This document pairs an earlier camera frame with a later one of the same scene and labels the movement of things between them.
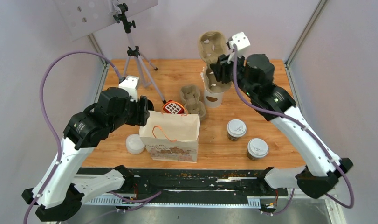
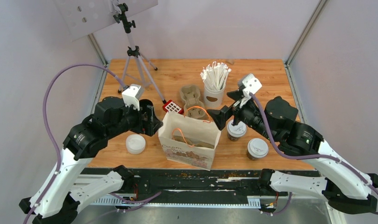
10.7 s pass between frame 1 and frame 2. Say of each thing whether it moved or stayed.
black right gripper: moved
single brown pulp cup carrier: moved
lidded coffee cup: stayed
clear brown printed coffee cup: stayed
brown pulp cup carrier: stayed
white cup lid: stayed
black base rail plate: stayed
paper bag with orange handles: moved
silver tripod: stayed
